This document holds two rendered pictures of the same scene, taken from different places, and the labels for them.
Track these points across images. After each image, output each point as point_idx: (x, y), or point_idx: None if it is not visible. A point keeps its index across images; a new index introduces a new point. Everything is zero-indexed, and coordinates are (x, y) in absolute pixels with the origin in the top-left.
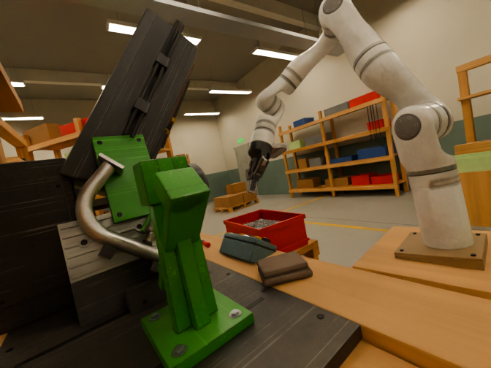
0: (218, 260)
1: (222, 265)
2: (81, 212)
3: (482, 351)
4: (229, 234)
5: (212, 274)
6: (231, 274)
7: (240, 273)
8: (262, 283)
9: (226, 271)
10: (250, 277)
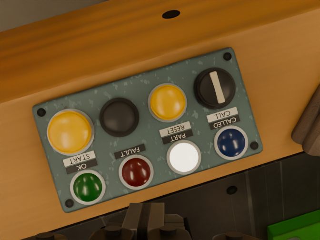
0: (123, 199)
1: (168, 193)
2: None
3: None
4: (98, 203)
5: (202, 217)
6: (240, 183)
7: (253, 166)
8: None
9: (215, 190)
10: (290, 154)
